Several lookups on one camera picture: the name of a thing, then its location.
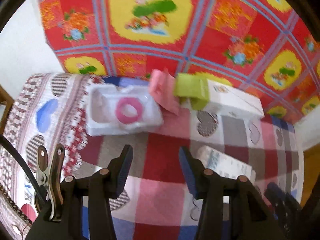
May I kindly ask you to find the white plastic tray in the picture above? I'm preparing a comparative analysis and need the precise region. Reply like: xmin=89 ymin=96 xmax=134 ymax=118
xmin=86 ymin=84 xmax=164 ymax=137

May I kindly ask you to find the black cable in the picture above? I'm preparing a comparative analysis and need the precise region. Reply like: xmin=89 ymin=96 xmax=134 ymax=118
xmin=0 ymin=134 xmax=48 ymax=203

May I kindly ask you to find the metal spring clip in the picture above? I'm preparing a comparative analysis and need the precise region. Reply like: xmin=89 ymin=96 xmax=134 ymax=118
xmin=34 ymin=144 xmax=65 ymax=222

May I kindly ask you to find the pink paper packet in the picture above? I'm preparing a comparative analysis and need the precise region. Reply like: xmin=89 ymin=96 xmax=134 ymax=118
xmin=149 ymin=69 xmax=180 ymax=115

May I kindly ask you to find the white tissue pack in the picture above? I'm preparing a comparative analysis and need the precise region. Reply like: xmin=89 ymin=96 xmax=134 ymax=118
xmin=195 ymin=146 xmax=256 ymax=184

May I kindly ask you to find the red yellow floral wall cloth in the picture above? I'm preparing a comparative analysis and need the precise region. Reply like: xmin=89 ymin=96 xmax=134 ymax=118
xmin=39 ymin=0 xmax=319 ymax=123

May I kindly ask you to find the pink ring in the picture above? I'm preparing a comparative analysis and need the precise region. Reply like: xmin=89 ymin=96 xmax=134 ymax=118
xmin=114 ymin=97 xmax=144 ymax=125

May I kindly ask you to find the plaid heart bed sheet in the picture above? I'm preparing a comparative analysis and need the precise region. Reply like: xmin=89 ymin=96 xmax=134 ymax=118
xmin=4 ymin=73 xmax=304 ymax=239

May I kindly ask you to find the white green carton box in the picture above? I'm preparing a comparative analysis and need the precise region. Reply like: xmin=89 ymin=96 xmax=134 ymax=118
xmin=174 ymin=73 xmax=264 ymax=119

